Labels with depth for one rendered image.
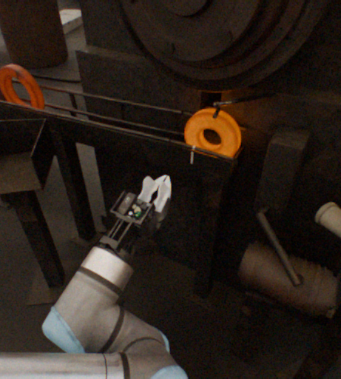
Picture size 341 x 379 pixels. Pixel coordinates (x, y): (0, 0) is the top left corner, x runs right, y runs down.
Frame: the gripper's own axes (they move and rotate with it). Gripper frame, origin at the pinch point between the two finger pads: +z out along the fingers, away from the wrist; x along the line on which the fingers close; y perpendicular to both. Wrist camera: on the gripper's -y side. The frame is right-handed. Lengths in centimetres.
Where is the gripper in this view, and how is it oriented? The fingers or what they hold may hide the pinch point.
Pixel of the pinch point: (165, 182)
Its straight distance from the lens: 71.2
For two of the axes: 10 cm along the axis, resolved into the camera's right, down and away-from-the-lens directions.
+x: -8.7, -3.2, 3.7
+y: -1.5, -5.5, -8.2
